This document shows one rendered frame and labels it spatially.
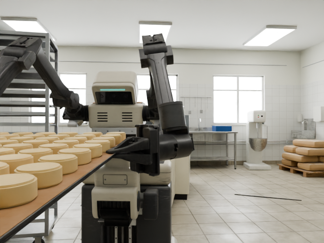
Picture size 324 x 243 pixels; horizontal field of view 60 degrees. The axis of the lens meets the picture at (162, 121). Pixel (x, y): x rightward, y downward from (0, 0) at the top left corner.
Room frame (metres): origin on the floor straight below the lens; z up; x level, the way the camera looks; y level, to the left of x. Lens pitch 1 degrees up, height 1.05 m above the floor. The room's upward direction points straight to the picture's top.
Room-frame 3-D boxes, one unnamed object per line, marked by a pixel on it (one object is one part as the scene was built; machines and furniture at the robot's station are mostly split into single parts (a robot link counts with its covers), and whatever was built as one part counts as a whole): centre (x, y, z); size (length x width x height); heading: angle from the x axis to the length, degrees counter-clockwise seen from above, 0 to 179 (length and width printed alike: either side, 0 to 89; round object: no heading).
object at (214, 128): (6.89, -1.47, 0.95); 0.40 x 0.30 x 0.14; 98
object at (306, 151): (5.85, -3.22, 0.49); 0.72 x 0.42 x 0.15; 100
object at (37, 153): (0.44, 0.20, 1.00); 0.05 x 0.05 x 0.02
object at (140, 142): (0.55, 0.07, 0.99); 0.09 x 0.07 x 0.07; 132
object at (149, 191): (1.49, 0.17, 0.61); 0.28 x 0.27 x 0.25; 87
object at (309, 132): (6.98, -3.56, 0.92); 1.00 x 0.36 x 1.11; 5
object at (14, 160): (0.38, 0.20, 1.00); 0.05 x 0.05 x 0.02
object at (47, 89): (2.36, 0.97, 0.97); 0.03 x 0.03 x 1.70; 12
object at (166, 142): (0.60, 0.01, 1.00); 0.07 x 0.07 x 0.10; 42
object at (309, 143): (6.09, -3.23, 0.64); 0.72 x 0.42 x 0.15; 11
